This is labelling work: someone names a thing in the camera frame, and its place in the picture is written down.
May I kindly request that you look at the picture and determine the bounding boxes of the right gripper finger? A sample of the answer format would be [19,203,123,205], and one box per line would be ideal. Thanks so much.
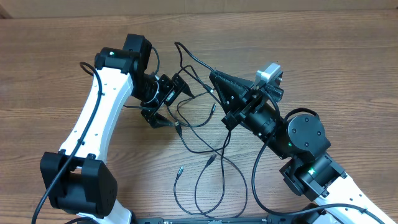
[209,72,249,114]
[214,70,254,90]

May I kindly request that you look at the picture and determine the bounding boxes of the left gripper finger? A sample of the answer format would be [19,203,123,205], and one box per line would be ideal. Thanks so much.
[177,77,195,98]
[149,113,174,129]

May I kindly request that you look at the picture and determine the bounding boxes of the black cable bundle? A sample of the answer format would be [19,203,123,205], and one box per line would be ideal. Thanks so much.
[166,41,233,155]

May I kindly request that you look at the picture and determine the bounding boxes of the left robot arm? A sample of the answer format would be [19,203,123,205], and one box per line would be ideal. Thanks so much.
[32,34,192,223]

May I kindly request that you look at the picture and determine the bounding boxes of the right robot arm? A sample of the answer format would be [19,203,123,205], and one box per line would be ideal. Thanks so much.
[209,70,393,223]

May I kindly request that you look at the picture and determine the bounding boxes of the cardboard wall panel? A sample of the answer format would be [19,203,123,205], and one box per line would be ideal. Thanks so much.
[1,0,397,19]

